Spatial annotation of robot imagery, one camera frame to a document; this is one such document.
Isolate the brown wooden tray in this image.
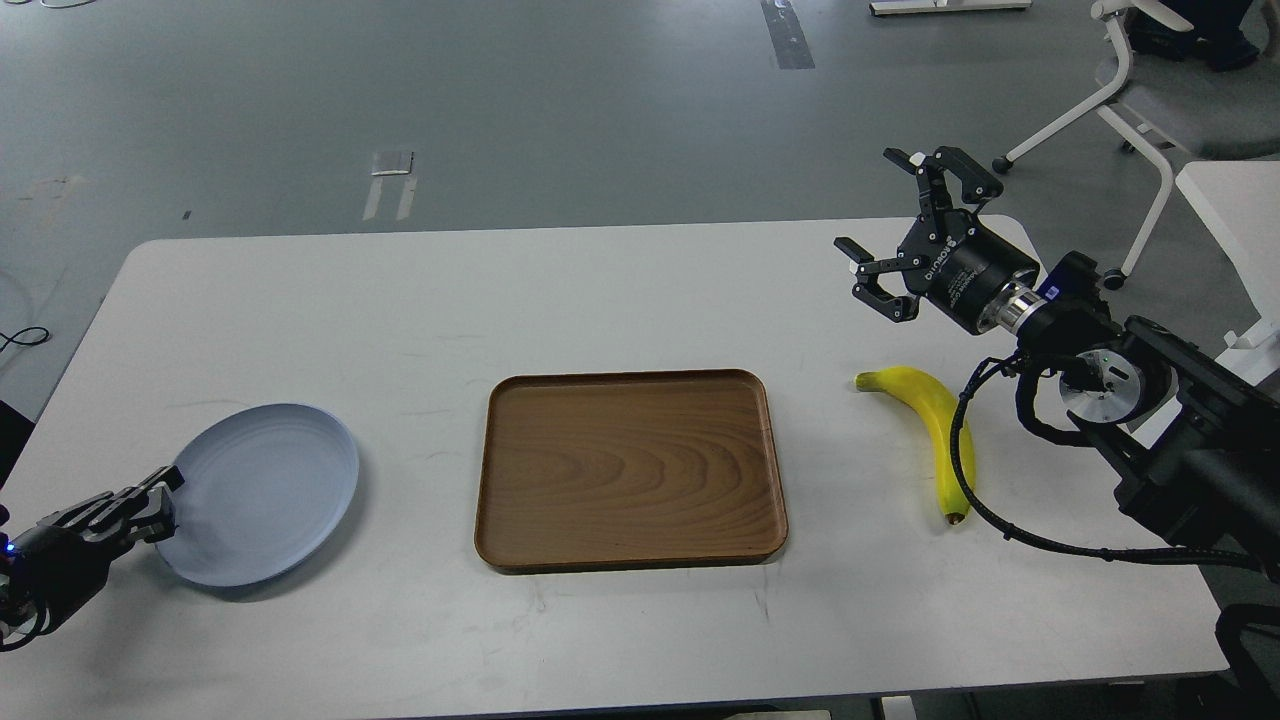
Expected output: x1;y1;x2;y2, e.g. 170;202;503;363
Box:
474;369;788;574

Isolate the white side table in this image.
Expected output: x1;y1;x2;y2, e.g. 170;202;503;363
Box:
1175;160;1279;352

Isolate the white office chair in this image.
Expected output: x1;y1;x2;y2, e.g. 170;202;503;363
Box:
992;1;1279;290

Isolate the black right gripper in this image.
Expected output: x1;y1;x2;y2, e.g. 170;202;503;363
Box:
835;146;1041;334

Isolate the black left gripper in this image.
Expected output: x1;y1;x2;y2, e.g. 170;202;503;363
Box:
10;466;186;633

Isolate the yellow banana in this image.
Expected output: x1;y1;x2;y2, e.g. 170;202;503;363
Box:
852;365;972;527

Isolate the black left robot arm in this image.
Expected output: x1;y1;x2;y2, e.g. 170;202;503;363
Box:
1;465;186;652

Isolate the light blue plate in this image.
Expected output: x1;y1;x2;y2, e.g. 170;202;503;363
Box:
157;404;360;589

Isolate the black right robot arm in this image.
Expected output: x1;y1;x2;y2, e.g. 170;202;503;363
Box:
835;146;1277;582

